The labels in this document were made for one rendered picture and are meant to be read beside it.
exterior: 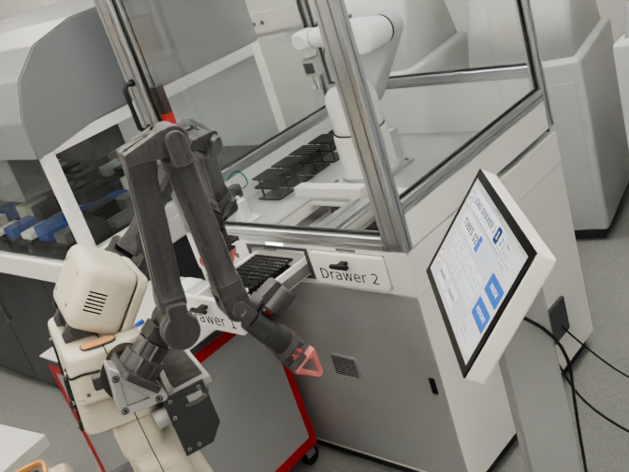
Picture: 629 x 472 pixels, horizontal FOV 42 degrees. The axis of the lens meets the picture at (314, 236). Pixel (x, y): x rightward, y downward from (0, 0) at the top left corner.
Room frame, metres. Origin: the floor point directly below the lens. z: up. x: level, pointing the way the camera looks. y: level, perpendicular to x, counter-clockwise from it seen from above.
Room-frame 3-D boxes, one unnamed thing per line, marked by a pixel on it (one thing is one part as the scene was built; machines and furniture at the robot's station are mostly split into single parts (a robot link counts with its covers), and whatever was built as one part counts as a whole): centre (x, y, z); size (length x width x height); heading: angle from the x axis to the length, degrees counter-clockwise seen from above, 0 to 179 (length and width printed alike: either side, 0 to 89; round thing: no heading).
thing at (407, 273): (2.80, -0.24, 0.87); 1.02 x 0.95 x 0.14; 42
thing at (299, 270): (2.44, 0.22, 0.86); 0.40 x 0.26 x 0.06; 132
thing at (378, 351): (2.80, -0.25, 0.40); 1.03 x 0.95 x 0.80; 42
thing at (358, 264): (2.28, -0.07, 0.87); 0.29 x 0.02 x 0.11; 42
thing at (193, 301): (2.30, 0.38, 0.87); 0.29 x 0.02 x 0.11; 42
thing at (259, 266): (2.43, 0.23, 0.87); 0.22 x 0.18 x 0.06; 132
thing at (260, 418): (2.61, 0.64, 0.38); 0.62 x 0.58 x 0.76; 42
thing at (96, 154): (4.01, 1.03, 1.13); 1.78 x 1.14 x 0.45; 42
